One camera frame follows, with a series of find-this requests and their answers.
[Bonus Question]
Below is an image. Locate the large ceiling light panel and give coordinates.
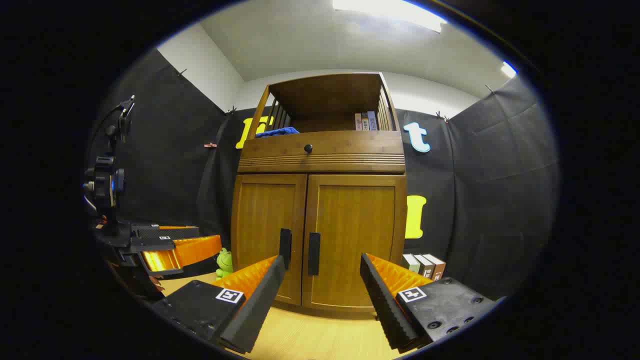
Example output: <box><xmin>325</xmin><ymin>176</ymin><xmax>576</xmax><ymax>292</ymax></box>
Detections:
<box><xmin>332</xmin><ymin>0</ymin><xmax>447</xmax><ymax>33</ymax></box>

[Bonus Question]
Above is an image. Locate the black door handle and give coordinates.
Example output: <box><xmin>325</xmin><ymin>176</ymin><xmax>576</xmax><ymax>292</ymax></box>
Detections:
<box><xmin>307</xmin><ymin>232</ymin><xmax>321</xmax><ymax>276</ymax></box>
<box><xmin>279</xmin><ymin>228</ymin><xmax>292</xmax><ymax>271</ymax></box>

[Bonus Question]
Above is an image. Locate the green frog plush toy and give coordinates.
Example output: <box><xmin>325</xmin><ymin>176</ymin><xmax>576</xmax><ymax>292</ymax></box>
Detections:
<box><xmin>215</xmin><ymin>248</ymin><xmax>234</xmax><ymax>280</ymax></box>

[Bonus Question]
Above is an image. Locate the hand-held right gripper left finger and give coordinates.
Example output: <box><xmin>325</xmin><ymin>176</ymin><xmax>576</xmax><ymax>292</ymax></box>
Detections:
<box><xmin>150</xmin><ymin>255</ymin><xmax>287</xmax><ymax>355</ymax></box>

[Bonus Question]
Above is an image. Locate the wooden shoe cabinet door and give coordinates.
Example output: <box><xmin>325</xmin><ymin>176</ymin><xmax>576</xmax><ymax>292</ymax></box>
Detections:
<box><xmin>231</xmin><ymin>173</ymin><xmax>308</xmax><ymax>307</ymax></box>
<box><xmin>301</xmin><ymin>173</ymin><xmax>408</xmax><ymax>312</ymax></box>

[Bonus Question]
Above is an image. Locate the wooden double-door shoe cabinet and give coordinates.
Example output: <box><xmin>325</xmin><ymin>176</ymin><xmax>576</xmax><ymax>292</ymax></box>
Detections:
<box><xmin>231</xmin><ymin>72</ymin><xmax>408</xmax><ymax>313</ymax></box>

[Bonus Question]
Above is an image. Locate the blue folded cloth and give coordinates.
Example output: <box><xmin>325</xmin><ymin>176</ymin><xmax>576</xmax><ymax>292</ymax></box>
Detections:
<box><xmin>255</xmin><ymin>127</ymin><xmax>301</xmax><ymax>138</ymax></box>

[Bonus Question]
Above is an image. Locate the reddish brown book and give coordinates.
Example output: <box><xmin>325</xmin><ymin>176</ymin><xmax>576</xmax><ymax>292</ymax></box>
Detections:
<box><xmin>424</xmin><ymin>254</ymin><xmax>447</xmax><ymax>282</ymax></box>

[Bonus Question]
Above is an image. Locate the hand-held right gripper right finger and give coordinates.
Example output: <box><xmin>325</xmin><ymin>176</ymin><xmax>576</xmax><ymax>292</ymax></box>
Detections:
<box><xmin>360</xmin><ymin>252</ymin><xmax>501</xmax><ymax>352</ymax></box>

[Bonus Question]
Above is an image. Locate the black backdrop cloth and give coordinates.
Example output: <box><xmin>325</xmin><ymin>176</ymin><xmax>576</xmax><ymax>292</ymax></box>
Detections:
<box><xmin>87</xmin><ymin>47</ymin><xmax>558</xmax><ymax>301</ymax></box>

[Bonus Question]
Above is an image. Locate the dark brown book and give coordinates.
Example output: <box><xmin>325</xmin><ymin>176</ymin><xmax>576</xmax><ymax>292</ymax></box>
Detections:
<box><xmin>414</xmin><ymin>254</ymin><xmax>435</xmax><ymax>279</ymax></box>

